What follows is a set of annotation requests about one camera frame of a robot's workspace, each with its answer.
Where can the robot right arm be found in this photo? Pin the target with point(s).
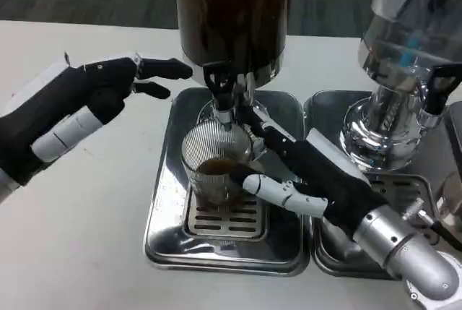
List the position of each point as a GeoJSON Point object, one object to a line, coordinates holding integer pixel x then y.
{"type": "Point", "coordinates": [404, 248]}

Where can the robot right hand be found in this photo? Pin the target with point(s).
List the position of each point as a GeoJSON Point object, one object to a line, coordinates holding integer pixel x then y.
{"type": "Point", "coordinates": [332, 180]}

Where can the clear drink dispenser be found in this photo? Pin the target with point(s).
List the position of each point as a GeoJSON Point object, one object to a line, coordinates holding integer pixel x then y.
{"type": "Point", "coordinates": [393, 53]}

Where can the steel drip tray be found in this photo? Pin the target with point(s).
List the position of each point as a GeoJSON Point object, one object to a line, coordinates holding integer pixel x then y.
{"type": "Point", "coordinates": [162, 234]}
{"type": "Point", "coordinates": [321, 107]}

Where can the black tap lever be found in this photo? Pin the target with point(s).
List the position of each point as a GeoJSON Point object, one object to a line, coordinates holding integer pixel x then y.
{"type": "Point", "coordinates": [213, 75]}
{"type": "Point", "coordinates": [438, 86]}

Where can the clear ribbed glass cup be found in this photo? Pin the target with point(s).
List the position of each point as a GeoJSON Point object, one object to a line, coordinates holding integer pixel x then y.
{"type": "Point", "coordinates": [209, 187]}

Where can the slotted steel tray grid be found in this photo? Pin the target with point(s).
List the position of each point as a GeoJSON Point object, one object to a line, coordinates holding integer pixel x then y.
{"type": "Point", "coordinates": [231, 225]}
{"type": "Point", "coordinates": [404, 187]}

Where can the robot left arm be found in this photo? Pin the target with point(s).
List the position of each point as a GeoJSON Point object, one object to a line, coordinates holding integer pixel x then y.
{"type": "Point", "coordinates": [6, 187]}

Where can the dark drink dispenser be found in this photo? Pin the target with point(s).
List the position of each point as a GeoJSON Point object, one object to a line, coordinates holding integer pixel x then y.
{"type": "Point", "coordinates": [234, 17]}

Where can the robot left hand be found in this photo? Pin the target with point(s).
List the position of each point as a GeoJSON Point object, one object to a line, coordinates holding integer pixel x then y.
{"type": "Point", "coordinates": [79, 89]}

